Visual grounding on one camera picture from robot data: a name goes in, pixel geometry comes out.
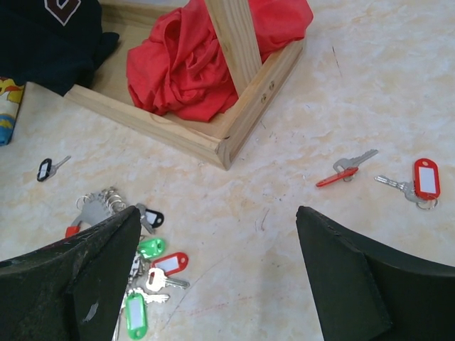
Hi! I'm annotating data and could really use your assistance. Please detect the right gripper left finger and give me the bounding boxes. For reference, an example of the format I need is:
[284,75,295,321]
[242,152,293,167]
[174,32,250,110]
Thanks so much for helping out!
[1,206,141,340]

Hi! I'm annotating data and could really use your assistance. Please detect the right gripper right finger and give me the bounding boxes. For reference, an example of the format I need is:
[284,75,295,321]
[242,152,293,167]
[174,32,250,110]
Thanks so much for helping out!
[296,206,454,340]

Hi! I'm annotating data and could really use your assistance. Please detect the grey key organiser plate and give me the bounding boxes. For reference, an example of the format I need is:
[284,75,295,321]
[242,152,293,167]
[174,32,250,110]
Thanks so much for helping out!
[65,187,127,238]

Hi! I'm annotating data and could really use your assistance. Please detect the key with red tag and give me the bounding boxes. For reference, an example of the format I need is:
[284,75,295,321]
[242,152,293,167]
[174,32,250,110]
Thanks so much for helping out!
[374,158,441,210]
[145,252,190,292]

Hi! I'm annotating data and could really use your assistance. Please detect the key with green tag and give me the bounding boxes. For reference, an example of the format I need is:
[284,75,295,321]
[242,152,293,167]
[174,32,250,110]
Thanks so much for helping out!
[137,238,166,259]
[124,287,170,340]

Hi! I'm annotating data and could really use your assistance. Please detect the key with black tag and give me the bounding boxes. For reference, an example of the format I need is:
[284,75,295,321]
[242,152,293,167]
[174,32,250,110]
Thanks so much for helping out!
[136,203,164,234]

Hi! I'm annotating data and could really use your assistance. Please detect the key with grey tag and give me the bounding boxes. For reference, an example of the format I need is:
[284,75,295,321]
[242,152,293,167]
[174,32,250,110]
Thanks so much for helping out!
[36,156,71,183]

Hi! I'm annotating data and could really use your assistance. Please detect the wooden clothes rack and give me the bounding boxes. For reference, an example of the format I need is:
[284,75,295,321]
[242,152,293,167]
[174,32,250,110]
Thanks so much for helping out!
[66,1,313,170]

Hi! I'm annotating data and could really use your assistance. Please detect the blue Pikachu shirt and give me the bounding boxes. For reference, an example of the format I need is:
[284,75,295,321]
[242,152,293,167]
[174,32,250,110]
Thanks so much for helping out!
[0,77,25,146]

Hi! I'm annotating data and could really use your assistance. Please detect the red crumpled cloth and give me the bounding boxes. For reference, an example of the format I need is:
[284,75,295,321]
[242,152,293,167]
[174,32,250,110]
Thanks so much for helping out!
[126,0,314,122]

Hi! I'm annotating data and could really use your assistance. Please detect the navy blue shirt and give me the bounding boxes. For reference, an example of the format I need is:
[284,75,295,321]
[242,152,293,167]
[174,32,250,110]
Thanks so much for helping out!
[1,1,119,96]

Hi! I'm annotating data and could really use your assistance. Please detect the key with red handle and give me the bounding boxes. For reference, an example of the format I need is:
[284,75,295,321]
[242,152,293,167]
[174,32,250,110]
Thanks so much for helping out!
[316,149,379,188]

